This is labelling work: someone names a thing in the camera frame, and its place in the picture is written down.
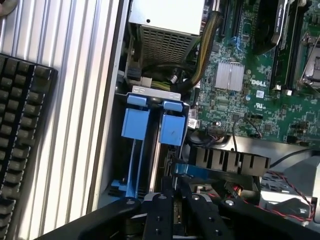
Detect empty blue disk carrier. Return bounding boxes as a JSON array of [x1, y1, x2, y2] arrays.
[[119, 93, 152, 199]]

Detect person's bare hand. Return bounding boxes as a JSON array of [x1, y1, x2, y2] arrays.
[[0, 0, 19, 17]]

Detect metal drive cage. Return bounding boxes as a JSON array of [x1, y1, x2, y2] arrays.
[[258, 155, 320, 240]]

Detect open grey PC case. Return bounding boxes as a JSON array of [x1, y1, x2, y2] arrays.
[[86, 0, 320, 240]]

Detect green Dell motherboard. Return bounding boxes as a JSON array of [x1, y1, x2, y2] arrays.
[[189, 0, 320, 145]]

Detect blue drive bay cage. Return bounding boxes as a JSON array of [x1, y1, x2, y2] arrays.
[[113, 84, 191, 201]]

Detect silver finned chipset heat sink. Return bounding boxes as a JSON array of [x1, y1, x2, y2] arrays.
[[214, 60, 245, 91]]

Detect RAM slot white latches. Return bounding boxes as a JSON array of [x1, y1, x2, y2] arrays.
[[283, 0, 301, 97], [270, 44, 285, 92]]

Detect black computer keyboard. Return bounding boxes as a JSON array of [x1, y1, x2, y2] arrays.
[[0, 52, 59, 240]]

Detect silver power supply unit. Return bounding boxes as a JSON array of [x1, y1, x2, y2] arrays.
[[128, 0, 209, 65]]

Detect silver CPU socket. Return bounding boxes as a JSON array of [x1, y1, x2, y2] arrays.
[[298, 31, 320, 89]]

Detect black expansion slot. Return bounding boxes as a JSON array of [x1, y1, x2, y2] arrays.
[[232, 0, 243, 38], [219, 0, 232, 39]]

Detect black Nvidia graphics card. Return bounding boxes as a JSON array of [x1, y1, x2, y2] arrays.
[[251, 0, 293, 56]]

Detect black power wire connector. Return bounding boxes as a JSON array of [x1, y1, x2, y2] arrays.
[[206, 181, 244, 200]]

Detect blue SATA wire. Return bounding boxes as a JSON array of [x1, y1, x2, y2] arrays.
[[174, 162, 227, 180]]

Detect black ribbed air duct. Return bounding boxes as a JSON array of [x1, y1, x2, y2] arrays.
[[188, 146, 272, 177]]

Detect thin black wire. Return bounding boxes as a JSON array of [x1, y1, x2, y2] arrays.
[[231, 116, 264, 151]]

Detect red black twisted wire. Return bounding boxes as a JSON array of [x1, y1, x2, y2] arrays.
[[266, 170, 318, 223]]

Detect braided power cable bundle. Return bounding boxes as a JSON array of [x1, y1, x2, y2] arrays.
[[184, 9, 225, 89]]

